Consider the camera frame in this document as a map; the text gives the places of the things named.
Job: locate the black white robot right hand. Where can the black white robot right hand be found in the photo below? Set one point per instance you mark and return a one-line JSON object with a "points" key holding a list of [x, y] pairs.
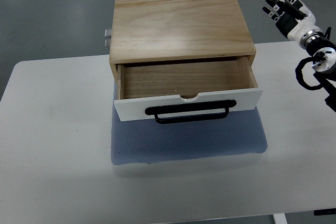
{"points": [[293, 19]]}

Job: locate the white top drawer black handle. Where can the white top drawer black handle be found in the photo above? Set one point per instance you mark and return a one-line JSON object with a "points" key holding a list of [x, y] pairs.
{"points": [[177, 89]]}

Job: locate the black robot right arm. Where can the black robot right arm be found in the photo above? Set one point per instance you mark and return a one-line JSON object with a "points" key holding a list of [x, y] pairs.
{"points": [[322, 58]]}

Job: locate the wooden drawer cabinet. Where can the wooden drawer cabinet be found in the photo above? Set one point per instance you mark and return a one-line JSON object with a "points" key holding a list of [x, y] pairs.
{"points": [[171, 30]]}

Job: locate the blue grey cushion mat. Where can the blue grey cushion mat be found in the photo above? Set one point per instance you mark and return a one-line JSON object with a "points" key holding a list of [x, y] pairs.
{"points": [[171, 128]]}

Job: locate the black table control panel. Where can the black table control panel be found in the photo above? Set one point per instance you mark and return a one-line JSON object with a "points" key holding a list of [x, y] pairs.
{"points": [[324, 212]]}

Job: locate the white table leg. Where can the white table leg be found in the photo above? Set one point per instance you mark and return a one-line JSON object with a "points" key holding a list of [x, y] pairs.
{"points": [[279, 218]]}

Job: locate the grey metal clamp bracket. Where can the grey metal clamp bracket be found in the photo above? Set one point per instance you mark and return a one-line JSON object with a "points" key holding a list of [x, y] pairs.
{"points": [[107, 38]]}

